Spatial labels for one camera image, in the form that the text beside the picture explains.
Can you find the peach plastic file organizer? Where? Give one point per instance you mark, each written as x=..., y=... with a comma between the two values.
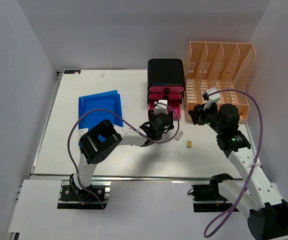
x=220, y=65

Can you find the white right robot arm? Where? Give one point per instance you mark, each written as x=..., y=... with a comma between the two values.
x=265, y=210

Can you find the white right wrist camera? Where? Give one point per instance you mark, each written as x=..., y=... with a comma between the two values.
x=211, y=96

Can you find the small yellow eraser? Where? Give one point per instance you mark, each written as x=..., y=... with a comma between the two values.
x=189, y=144

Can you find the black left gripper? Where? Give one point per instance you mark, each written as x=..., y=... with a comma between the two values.
x=151, y=116

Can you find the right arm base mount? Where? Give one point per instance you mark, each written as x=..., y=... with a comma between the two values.
x=206, y=197

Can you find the grey white eraser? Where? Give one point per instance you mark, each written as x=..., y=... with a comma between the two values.
x=179, y=135

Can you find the black label sticker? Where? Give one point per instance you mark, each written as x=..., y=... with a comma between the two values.
x=69, y=71

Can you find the black pink drawer organizer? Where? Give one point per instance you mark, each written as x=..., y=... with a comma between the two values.
x=166, y=81

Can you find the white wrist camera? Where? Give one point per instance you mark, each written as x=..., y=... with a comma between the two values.
x=211, y=96
x=160, y=107

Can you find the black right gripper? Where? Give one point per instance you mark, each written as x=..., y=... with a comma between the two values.
x=195, y=114

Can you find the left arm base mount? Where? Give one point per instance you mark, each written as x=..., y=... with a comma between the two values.
x=68, y=199

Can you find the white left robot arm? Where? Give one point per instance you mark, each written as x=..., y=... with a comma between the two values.
x=99, y=142

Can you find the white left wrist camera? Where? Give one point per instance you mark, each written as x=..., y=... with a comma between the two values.
x=160, y=107

